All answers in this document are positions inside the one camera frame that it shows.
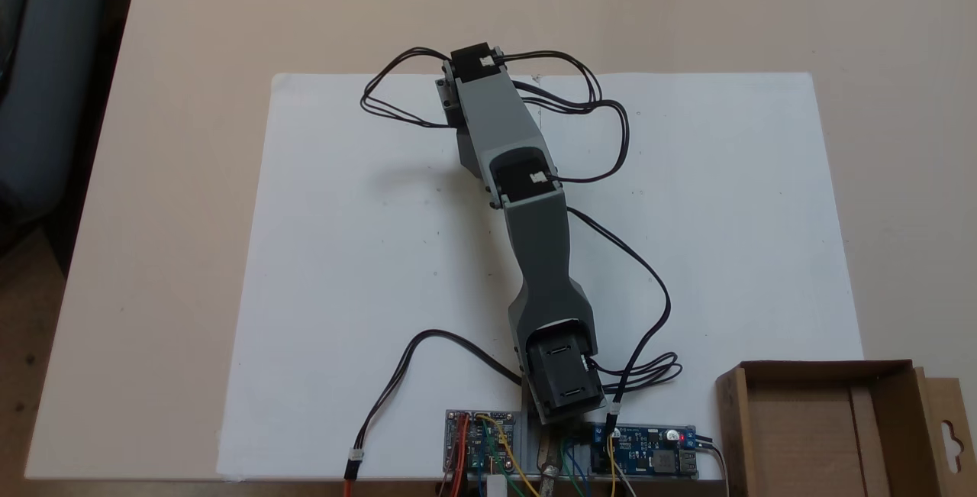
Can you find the red orange wires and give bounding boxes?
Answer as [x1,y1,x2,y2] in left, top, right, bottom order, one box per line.
[342,415,468,497]

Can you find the black power cable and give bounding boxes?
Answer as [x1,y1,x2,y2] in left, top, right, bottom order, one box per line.
[347,329,529,467]

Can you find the wide ribbed grey gripper finger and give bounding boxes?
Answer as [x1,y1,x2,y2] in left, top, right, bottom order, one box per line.
[455,124,489,179]

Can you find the yellow wire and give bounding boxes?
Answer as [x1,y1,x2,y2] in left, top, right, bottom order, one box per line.
[477,413,535,497]

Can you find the grey cable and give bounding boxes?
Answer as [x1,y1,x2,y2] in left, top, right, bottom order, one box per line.
[698,440,731,497]

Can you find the white paper sheet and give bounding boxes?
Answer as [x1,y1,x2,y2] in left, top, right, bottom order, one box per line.
[216,72,865,482]

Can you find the blue circuit board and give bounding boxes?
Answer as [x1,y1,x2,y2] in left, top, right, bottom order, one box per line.
[589,424,699,479]

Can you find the circuit board with coloured wires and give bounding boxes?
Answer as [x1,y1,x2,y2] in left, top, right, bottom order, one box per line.
[444,408,521,476]

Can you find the metal clamp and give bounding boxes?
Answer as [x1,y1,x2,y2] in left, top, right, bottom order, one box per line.
[537,432,564,497]

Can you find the black base cable loop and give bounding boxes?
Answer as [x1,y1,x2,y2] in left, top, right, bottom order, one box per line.
[566,207,682,425]

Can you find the brown cardboard box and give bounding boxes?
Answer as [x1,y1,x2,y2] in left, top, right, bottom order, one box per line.
[715,360,977,497]

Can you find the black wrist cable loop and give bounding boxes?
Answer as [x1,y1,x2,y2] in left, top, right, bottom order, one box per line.
[360,47,459,130]

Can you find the blue green wire bundle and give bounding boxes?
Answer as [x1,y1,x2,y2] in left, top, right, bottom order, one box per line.
[561,440,630,497]

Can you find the black forearm cable loop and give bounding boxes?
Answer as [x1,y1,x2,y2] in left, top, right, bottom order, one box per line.
[500,49,630,183]

